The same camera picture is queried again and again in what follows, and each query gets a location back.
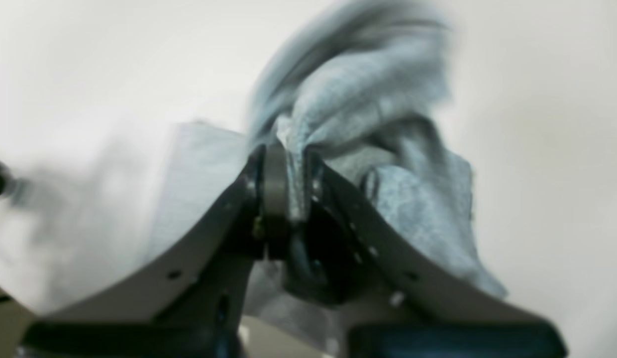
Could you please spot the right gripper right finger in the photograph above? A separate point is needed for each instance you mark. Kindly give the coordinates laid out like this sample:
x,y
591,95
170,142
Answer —
x,y
393,302

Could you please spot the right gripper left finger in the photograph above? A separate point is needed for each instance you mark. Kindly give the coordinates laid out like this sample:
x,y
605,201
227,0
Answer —
x,y
187,303

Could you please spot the grey T-shirt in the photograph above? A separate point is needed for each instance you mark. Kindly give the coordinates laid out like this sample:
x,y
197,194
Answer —
x,y
358,84

